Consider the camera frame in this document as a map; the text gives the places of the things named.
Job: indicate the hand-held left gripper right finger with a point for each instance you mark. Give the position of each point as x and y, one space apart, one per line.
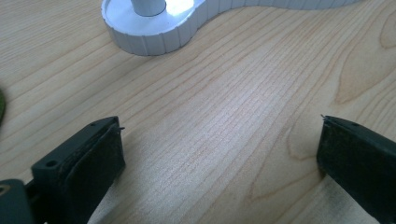
358 161

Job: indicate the dark green object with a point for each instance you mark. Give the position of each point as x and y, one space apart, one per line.
2 107

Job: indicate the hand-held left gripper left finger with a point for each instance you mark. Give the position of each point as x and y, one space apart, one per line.
84 168

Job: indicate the white ribbed stand base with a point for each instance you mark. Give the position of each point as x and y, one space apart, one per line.
155 34

